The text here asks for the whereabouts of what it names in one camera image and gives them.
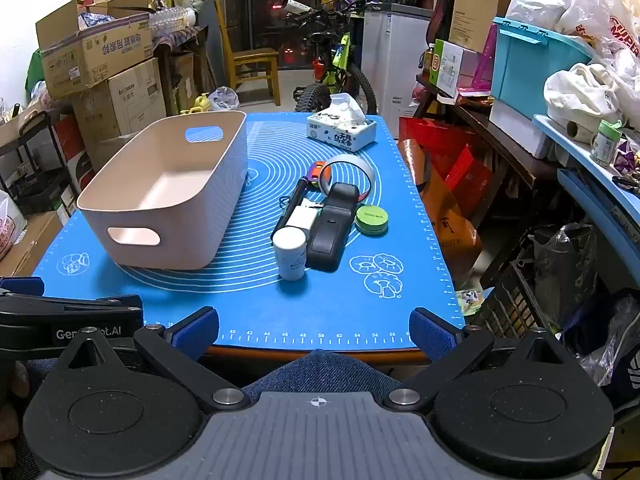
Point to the person's left hand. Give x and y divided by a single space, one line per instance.
20 380

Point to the light blue shelf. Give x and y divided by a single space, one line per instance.
600 195

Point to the white freezer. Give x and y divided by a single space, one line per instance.
390 50

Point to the green round lid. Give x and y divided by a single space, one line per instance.
371 220

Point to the clear crumpled plastic bag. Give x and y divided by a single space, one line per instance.
224 99

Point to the white charger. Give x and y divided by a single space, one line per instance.
302 217

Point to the wooden chair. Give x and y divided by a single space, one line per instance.
255 60

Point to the black metal rack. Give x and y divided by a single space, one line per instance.
35 160

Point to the black pen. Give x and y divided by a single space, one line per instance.
295 200

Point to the red white appliance box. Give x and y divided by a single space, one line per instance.
70 150

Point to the wooden table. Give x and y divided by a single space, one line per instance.
310 356

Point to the grey plastic bag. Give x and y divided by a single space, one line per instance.
565 265

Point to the wrapped cardboard box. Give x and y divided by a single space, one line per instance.
112 147

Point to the black plastic crate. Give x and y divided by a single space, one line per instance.
515 290

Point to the white plastic bottle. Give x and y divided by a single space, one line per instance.
290 255

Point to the open cardboard box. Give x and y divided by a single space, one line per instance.
95 55

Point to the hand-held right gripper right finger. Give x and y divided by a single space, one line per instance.
431 332

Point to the red paper bag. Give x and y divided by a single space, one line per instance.
450 150

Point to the black handheld device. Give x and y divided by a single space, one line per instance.
330 232

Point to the white foam box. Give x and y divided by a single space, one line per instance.
520 132

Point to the pink plastic basket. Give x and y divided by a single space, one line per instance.
165 185

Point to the white red printed plastic bag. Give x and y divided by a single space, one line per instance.
10 225

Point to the blue silicone mat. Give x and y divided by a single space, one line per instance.
320 305

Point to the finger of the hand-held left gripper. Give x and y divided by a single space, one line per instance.
22 286

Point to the green lid jar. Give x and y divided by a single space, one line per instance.
605 145

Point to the pack of water bottles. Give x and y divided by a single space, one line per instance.
170 20

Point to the orange purple small tool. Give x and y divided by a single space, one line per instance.
319 174

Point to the dark wooden bench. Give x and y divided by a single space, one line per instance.
500 160

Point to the taped flat cardboard box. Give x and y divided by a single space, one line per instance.
30 240

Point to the tall cardboard box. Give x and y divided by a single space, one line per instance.
480 0

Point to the blue plastic bin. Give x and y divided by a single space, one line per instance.
535 70

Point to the orange paper bag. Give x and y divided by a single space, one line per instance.
445 220

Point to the large printed cardboard box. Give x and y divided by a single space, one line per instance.
125 97

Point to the clear tape roll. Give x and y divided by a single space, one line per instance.
367 170

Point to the green white carton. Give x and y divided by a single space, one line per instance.
450 67

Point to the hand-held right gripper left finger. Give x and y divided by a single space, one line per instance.
196 331

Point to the green black bicycle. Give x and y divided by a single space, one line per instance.
332 75

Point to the white cloth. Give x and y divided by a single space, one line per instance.
575 92

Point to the yellow jug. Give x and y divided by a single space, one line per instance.
197 104

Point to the tissue pack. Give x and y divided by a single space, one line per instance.
345 132

